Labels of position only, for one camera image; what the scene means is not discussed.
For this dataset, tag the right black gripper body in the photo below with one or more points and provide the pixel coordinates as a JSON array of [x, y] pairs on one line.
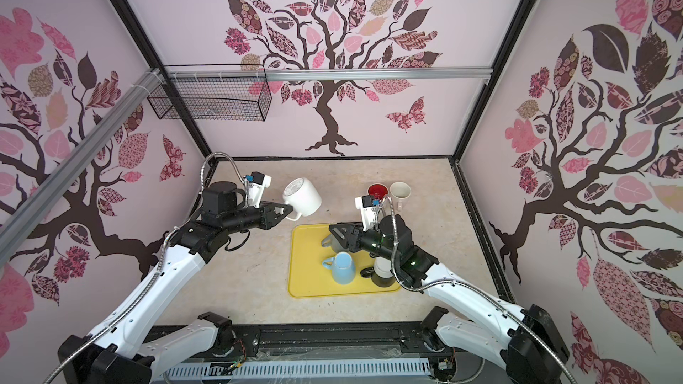
[[355, 237]]

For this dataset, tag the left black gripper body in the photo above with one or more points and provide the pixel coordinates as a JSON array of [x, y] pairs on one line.
[[249, 218]]

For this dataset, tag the white ribbed-base mug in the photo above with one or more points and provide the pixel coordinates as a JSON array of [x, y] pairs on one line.
[[303, 197]]

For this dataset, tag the light blue mug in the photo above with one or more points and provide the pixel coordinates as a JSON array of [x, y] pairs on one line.
[[342, 266]]

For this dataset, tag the white mug red interior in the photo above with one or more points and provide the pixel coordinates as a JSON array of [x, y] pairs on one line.
[[378, 192]]

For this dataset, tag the pale pink mug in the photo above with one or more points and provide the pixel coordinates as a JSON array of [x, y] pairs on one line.
[[400, 193]]

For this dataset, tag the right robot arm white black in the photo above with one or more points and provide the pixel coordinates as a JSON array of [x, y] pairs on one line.
[[469, 298]]

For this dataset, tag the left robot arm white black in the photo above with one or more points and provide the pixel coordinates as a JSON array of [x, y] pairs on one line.
[[160, 282]]

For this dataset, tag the grey mug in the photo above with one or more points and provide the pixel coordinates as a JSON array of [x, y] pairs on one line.
[[333, 243]]

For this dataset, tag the black mug white base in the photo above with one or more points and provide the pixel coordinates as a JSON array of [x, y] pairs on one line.
[[379, 273]]

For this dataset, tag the yellow plastic tray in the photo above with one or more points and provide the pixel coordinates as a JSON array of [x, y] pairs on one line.
[[316, 270]]

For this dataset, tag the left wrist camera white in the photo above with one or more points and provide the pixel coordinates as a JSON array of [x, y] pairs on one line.
[[255, 185]]

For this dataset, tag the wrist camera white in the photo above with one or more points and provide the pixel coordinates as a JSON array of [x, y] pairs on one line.
[[255, 185], [369, 208]]

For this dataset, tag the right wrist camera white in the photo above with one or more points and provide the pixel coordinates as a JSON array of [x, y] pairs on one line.
[[369, 208]]

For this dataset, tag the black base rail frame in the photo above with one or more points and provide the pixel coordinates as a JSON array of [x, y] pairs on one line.
[[410, 337]]

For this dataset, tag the black wire basket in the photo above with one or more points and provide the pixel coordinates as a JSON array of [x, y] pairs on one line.
[[229, 92]]

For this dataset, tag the white slotted cable duct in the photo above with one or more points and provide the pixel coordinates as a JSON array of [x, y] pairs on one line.
[[281, 371]]

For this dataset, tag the back aluminium rail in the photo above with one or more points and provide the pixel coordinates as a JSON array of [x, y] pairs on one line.
[[288, 75]]

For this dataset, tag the aluminium rail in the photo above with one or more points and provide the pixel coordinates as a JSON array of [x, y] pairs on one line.
[[19, 226], [288, 75]]

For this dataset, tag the left aluminium rail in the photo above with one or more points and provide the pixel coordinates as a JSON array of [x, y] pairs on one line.
[[19, 226]]

